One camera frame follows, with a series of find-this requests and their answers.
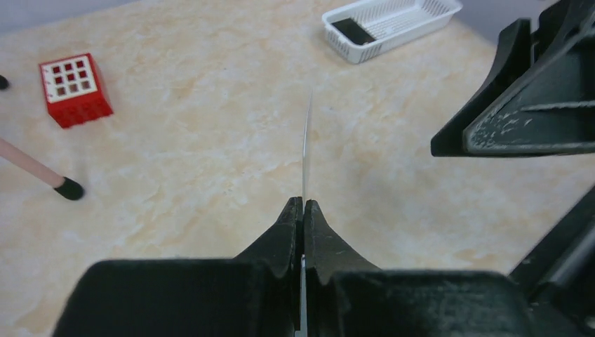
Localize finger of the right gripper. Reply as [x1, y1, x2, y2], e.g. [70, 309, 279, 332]
[431, 1, 594, 157]
[509, 190, 594, 336]

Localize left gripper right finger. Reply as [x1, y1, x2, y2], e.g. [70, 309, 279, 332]
[302, 199, 582, 337]

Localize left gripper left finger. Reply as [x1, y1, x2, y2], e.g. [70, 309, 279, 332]
[53, 197, 302, 336]

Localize black card in basket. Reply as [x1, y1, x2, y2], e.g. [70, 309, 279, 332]
[332, 18, 376, 46]

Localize white plastic slotted basket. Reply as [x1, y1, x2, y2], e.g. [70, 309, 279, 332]
[321, 1, 462, 64]

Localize pink tripod stand legs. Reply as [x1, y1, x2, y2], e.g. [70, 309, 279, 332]
[0, 74, 86, 201]

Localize red box with white grid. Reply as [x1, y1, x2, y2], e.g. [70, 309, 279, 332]
[39, 53, 114, 129]

